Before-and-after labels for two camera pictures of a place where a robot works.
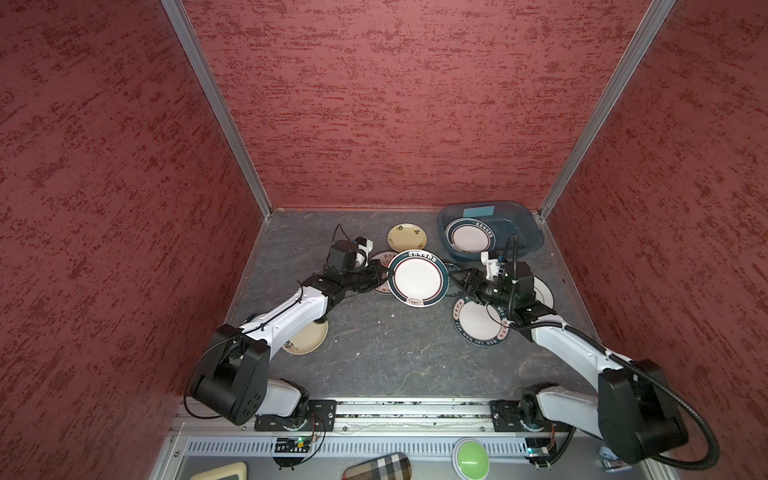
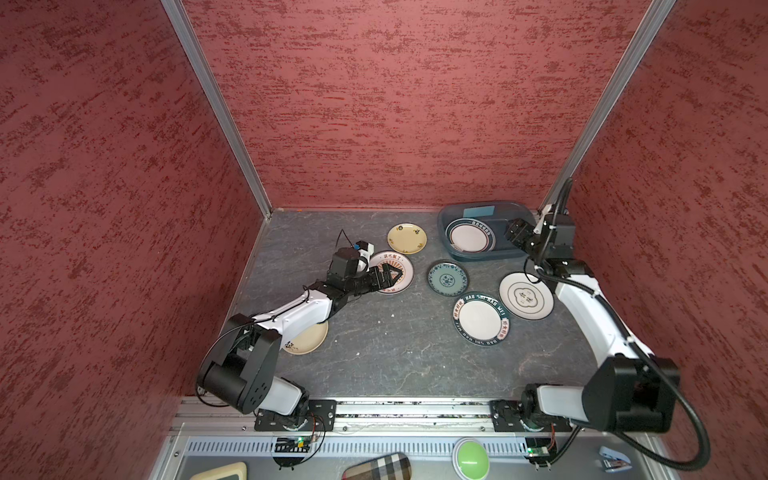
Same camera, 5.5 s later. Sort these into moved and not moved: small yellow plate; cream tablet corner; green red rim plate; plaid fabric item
Moved: green red rim plate
Not moved: small yellow plate; cream tablet corner; plaid fabric item
